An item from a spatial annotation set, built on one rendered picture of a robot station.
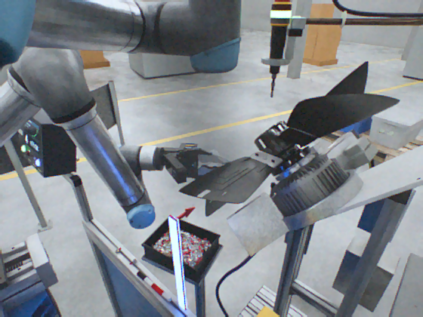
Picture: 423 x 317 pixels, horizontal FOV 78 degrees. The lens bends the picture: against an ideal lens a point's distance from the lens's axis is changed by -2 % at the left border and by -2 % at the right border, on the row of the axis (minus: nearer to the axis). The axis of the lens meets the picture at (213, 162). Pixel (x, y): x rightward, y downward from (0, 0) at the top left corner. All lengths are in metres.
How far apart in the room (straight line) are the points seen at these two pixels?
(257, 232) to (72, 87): 0.61
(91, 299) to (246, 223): 1.37
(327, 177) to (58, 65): 0.68
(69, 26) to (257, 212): 0.67
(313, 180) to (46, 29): 0.66
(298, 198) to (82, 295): 1.59
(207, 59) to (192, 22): 0.05
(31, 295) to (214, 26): 0.80
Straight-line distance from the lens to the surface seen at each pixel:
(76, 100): 0.59
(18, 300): 0.92
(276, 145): 0.81
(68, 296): 2.07
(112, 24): 0.38
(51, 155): 1.03
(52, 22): 0.32
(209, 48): 0.40
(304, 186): 0.77
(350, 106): 0.65
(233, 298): 1.86
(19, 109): 0.75
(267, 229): 0.84
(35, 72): 0.61
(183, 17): 0.42
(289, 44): 0.68
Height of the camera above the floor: 1.58
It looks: 31 degrees down
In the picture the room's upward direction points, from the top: straight up
